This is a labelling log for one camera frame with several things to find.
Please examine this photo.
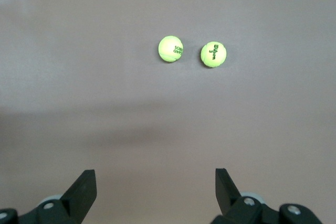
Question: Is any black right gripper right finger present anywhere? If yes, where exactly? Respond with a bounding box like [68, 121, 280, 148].
[211, 167, 279, 224]

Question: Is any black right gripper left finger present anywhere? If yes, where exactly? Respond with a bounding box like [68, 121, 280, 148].
[18, 169, 97, 224]

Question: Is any yellow tennis ball Wilson print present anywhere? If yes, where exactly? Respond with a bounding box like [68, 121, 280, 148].
[200, 41, 227, 68]

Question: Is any yellow tennis ball Roland print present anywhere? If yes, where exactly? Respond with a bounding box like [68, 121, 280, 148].
[157, 35, 184, 63]

